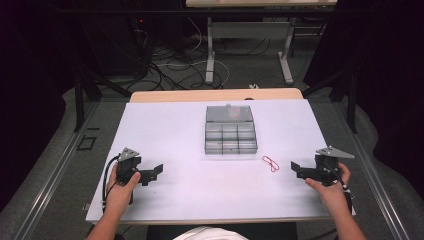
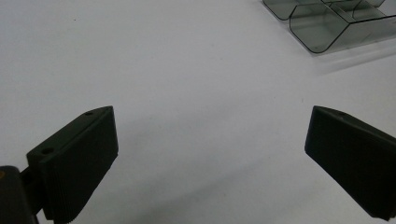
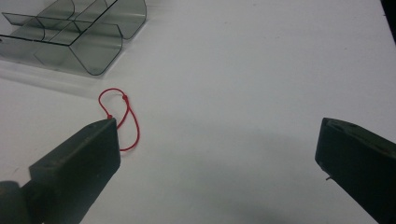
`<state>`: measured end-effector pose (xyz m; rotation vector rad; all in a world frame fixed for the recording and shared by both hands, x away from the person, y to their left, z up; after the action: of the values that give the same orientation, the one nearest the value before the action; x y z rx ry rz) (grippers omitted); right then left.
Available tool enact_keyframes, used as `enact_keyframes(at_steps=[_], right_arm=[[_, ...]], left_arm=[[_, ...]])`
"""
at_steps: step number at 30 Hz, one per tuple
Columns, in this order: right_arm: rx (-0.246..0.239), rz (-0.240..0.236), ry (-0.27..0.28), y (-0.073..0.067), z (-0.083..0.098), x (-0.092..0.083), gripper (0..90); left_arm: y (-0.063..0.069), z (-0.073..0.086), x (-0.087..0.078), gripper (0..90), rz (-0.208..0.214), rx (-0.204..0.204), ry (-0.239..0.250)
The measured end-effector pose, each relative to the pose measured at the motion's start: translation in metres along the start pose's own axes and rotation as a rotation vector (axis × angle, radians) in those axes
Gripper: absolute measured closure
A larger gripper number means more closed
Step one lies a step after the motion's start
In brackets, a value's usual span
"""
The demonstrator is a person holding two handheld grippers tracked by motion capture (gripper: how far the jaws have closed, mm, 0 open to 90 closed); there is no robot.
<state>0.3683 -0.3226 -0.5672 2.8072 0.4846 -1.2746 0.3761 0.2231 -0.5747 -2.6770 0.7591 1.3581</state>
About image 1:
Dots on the red rubber band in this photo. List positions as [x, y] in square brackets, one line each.
[270, 163]

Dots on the white table mat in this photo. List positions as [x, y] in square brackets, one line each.
[213, 190]

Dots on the person's left hand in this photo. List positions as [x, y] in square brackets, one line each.
[120, 195]

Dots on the black metal stand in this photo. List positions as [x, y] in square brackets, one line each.
[81, 96]
[346, 93]

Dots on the clear plastic compartment box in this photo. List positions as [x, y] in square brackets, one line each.
[230, 131]

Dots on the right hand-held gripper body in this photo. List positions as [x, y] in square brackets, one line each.
[328, 166]

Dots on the white-legged background desk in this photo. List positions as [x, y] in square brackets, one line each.
[253, 30]

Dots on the person's white shirt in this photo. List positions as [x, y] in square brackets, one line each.
[210, 234]

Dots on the person's right hand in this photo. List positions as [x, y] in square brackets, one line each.
[328, 193]

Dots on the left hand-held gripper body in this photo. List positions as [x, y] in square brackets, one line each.
[126, 166]

